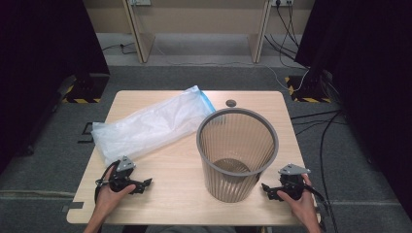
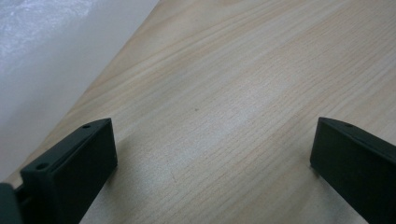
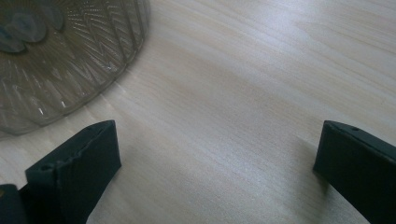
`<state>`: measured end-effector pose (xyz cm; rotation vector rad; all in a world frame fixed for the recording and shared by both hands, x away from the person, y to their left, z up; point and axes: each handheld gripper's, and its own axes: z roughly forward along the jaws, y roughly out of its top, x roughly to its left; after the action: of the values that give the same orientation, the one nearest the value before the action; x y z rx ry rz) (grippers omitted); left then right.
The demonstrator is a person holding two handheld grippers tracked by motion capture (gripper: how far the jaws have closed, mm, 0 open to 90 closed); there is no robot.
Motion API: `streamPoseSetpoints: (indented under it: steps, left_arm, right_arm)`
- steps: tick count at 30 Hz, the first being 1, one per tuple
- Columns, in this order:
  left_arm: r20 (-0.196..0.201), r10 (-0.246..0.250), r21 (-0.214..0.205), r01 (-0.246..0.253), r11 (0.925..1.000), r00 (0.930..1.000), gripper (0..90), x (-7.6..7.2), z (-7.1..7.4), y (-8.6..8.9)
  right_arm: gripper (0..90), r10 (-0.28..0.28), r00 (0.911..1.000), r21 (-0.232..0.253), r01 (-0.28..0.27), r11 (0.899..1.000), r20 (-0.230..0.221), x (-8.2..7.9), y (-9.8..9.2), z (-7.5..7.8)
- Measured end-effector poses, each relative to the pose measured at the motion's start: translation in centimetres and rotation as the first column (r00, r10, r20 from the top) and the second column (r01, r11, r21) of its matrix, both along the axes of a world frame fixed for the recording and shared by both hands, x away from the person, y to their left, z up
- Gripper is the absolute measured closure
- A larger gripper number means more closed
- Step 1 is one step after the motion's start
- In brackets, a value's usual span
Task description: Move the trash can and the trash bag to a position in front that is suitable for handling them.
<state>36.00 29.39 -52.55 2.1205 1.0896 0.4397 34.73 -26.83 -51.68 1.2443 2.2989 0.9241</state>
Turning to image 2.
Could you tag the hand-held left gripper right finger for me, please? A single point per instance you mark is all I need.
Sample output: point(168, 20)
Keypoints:
point(355, 165)

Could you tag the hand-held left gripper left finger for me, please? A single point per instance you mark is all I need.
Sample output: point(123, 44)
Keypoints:
point(71, 168)

